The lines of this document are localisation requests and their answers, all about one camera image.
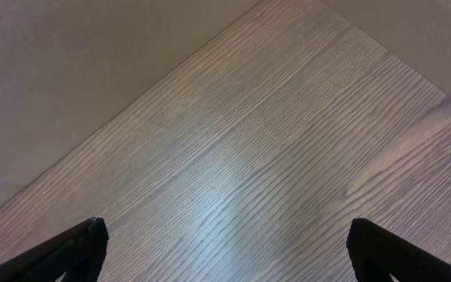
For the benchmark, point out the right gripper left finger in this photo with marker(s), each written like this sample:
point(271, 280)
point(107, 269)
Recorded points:
point(75, 255)

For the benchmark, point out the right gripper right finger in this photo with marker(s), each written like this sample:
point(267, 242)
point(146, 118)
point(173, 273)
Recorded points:
point(379, 255)

